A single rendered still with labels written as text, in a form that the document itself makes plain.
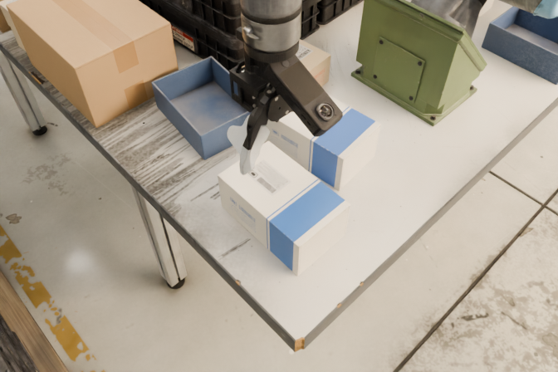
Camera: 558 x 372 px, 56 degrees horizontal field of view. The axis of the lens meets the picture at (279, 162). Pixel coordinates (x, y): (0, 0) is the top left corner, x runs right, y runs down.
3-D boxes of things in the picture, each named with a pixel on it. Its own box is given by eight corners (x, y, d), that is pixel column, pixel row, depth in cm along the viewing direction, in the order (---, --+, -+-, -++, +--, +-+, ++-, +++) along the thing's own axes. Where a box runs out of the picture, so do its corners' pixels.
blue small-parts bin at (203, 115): (265, 129, 110) (264, 104, 105) (204, 160, 104) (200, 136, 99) (214, 80, 120) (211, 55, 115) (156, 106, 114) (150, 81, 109)
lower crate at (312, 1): (323, 31, 133) (325, -12, 124) (238, 86, 119) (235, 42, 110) (217, -24, 151) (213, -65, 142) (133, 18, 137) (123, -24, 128)
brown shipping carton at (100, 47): (181, 82, 120) (170, 22, 108) (96, 128, 110) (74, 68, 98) (111, 27, 134) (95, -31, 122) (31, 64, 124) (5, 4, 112)
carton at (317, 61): (289, 60, 125) (289, 33, 120) (328, 80, 120) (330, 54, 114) (242, 93, 117) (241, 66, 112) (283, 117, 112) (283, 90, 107)
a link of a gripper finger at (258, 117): (255, 144, 76) (280, 92, 73) (263, 150, 75) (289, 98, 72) (234, 144, 72) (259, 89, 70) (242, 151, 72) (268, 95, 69)
